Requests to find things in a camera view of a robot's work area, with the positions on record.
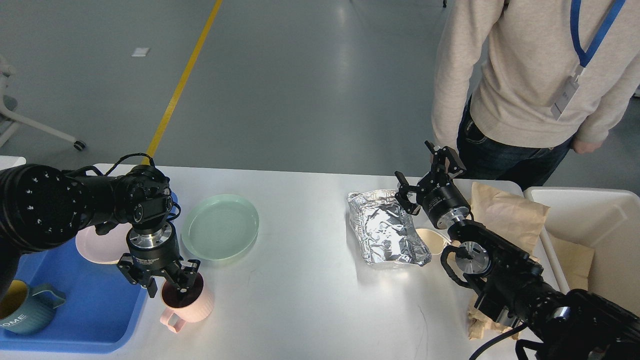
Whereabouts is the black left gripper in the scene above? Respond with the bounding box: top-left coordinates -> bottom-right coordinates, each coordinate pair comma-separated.
116,222 -> 201,301

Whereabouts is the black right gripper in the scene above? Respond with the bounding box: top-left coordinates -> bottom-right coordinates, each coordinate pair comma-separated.
394,140 -> 471,230

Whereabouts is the pink ribbed mug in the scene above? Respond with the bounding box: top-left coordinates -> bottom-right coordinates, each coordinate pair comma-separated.
158,273 -> 214,333

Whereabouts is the green plate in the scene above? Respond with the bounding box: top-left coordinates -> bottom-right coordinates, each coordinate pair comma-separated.
181,193 -> 259,261

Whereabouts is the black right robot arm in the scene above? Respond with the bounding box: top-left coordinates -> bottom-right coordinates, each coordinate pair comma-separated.
394,141 -> 640,360

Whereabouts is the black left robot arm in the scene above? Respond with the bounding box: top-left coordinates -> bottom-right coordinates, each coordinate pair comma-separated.
0,158 -> 201,297

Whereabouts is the pink plate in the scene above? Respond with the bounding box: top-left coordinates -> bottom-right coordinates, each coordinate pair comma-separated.
75,224 -> 131,265

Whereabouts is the small cream cup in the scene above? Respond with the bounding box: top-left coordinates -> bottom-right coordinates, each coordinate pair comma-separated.
416,228 -> 451,256

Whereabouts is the crumpled aluminium foil bag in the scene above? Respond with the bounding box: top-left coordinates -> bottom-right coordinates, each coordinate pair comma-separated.
346,189 -> 433,267

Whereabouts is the blue plastic tray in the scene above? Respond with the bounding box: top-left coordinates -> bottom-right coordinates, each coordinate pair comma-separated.
0,190 -> 179,354

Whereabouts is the brown paper bag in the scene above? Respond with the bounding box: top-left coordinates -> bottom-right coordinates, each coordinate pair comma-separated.
471,182 -> 550,255

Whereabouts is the person in beige sweater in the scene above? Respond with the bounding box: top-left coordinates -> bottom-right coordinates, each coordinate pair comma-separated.
431,0 -> 640,190

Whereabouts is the blue mug yellow inside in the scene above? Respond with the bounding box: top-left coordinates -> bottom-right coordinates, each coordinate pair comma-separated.
0,279 -> 67,335

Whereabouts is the crumpled brown paper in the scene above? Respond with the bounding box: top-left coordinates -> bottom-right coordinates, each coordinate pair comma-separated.
466,294 -> 512,340

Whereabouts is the brown paper in bin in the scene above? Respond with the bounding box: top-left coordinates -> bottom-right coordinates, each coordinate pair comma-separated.
548,233 -> 595,290

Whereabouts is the white plastic bin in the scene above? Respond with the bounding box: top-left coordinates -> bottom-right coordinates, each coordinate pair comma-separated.
524,186 -> 640,314

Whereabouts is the white side table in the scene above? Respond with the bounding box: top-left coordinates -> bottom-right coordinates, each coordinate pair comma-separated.
0,155 -> 26,171

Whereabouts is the white chair base left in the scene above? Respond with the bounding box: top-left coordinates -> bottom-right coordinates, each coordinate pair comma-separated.
0,55 -> 87,152

